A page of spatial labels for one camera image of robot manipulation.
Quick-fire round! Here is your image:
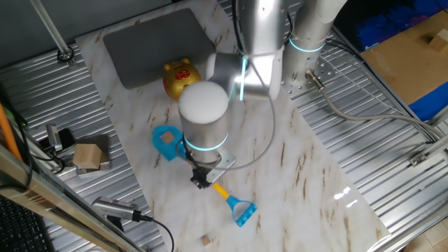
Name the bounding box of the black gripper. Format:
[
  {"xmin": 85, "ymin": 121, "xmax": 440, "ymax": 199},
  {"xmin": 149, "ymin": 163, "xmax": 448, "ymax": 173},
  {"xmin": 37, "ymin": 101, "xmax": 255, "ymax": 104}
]
[{"xmin": 190, "ymin": 164, "xmax": 215, "ymax": 190}]

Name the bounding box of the blue and yellow toy shovel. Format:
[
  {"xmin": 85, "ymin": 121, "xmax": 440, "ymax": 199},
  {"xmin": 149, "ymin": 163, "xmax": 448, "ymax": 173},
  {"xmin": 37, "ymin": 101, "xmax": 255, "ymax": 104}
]
[{"xmin": 152, "ymin": 125, "xmax": 258, "ymax": 228}]

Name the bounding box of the silver vented box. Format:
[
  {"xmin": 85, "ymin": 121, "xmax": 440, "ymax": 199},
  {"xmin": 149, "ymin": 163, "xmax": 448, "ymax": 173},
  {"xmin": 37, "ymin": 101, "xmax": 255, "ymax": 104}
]
[{"xmin": 91, "ymin": 195, "xmax": 143, "ymax": 223}]

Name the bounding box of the golden piggy bank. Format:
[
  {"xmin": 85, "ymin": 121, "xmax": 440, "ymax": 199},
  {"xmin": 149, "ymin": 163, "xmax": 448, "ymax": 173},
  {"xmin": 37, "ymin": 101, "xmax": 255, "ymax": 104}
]
[{"xmin": 162, "ymin": 57, "xmax": 202, "ymax": 102}]

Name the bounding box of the large wooden block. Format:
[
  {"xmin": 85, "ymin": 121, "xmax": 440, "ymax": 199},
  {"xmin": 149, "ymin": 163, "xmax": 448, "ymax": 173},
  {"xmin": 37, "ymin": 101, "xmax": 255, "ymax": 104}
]
[{"xmin": 72, "ymin": 143, "xmax": 103, "ymax": 170}]

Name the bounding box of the grey fabric pad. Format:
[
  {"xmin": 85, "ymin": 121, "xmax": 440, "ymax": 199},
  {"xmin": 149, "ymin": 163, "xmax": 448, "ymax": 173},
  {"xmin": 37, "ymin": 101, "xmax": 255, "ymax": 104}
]
[{"xmin": 103, "ymin": 7, "xmax": 216, "ymax": 90}]

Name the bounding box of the black ribbed item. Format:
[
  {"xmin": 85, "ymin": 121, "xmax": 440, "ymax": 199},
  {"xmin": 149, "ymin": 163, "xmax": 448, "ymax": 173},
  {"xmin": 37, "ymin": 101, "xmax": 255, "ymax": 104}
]
[{"xmin": 0, "ymin": 195, "xmax": 55, "ymax": 252}]

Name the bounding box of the thin metal pole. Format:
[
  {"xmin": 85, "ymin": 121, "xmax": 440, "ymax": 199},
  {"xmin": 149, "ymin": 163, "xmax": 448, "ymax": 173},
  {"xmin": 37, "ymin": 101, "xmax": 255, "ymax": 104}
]
[{"xmin": 29, "ymin": 0, "xmax": 77, "ymax": 68}]

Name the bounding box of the brown cardboard box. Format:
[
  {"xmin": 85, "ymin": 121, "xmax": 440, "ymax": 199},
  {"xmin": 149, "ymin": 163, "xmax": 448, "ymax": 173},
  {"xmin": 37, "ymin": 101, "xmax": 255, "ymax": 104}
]
[{"xmin": 360, "ymin": 10, "xmax": 448, "ymax": 106}]

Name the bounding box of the blue fuzzy fabric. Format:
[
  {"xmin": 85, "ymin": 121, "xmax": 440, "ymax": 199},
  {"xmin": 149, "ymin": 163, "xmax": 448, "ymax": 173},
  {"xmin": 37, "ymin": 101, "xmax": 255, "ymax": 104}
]
[{"xmin": 356, "ymin": 0, "xmax": 448, "ymax": 52}]

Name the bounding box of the blue plastic sheet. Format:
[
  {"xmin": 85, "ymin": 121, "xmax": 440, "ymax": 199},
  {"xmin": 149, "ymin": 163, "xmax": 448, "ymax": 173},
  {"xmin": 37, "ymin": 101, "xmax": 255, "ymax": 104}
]
[{"xmin": 408, "ymin": 81, "xmax": 448, "ymax": 123}]

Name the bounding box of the pale wooden block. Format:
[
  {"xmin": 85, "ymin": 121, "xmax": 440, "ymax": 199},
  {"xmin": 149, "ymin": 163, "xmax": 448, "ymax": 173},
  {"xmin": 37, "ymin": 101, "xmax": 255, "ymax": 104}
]
[{"xmin": 428, "ymin": 29, "xmax": 448, "ymax": 53}]

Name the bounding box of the silver camera mount plate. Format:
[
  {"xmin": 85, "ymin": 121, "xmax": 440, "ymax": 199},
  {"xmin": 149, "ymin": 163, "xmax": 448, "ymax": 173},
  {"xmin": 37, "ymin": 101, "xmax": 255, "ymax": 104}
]
[{"xmin": 206, "ymin": 148, "xmax": 237, "ymax": 183}]

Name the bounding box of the black camera cable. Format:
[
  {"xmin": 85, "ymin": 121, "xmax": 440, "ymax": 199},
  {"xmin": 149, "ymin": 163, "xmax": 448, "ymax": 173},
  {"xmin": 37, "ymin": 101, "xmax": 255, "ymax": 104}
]
[{"xmin": 139, "ymin": 213, "xmax": 175, "ymax": 252}]

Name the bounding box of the aluminium frame rail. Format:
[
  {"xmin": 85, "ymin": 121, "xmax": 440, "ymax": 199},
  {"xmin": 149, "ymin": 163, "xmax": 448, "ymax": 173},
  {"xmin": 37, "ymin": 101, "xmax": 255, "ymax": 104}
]
[{"xmin": 0, "ymin": 143, "xmax": 143, "ymax": 252}]

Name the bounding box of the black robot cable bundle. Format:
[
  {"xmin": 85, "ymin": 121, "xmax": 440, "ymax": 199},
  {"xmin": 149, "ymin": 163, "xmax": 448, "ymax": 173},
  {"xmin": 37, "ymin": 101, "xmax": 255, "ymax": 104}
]
[{"xmin": 231, "ymin": 0, "xmax": 246, "ymax": 57}]

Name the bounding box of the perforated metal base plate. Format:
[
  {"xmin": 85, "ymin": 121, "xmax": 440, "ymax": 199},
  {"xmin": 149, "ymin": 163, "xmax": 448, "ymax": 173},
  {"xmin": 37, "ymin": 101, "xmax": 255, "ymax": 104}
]
[{"xmin": 281, "ymin": 55, "xmax": 337, "ymax": 98}]

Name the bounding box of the grey cable with connector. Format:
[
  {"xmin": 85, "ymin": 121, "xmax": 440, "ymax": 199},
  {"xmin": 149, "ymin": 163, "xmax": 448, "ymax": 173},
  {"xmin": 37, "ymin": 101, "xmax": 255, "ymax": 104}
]
[{"xmin": 304, "ymin": 69, "xmax": 448, "ymax": 141}]

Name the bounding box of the orange cable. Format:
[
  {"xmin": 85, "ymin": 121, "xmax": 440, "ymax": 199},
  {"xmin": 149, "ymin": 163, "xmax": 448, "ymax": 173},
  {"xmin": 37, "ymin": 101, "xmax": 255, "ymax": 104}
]
[{"xmin": 0, "ymin": 103, "xmax": 23, "ymax": 162}]

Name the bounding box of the aluminium corner bracket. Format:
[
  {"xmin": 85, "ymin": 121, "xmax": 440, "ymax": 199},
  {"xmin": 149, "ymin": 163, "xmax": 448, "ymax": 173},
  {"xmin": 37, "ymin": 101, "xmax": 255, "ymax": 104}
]
[{"xmin": 409, "ymin": 134, "xmax": 448, "ymax": 167}]

